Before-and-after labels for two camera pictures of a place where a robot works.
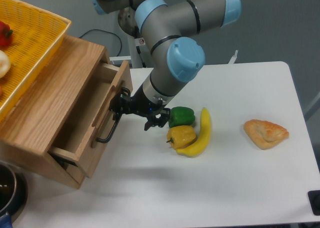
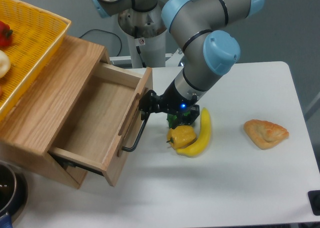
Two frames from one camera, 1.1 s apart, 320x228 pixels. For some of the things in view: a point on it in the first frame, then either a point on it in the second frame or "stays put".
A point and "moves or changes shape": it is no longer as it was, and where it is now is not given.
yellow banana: x=199 y=147 stays put
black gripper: x=139 y=104 → x=171 y=100
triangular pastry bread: x=265 y=134 stays put
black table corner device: x=314 y=199 stays put
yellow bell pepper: x=180 y=137 stays put
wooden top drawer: x=91 y=120 moves or changes shape
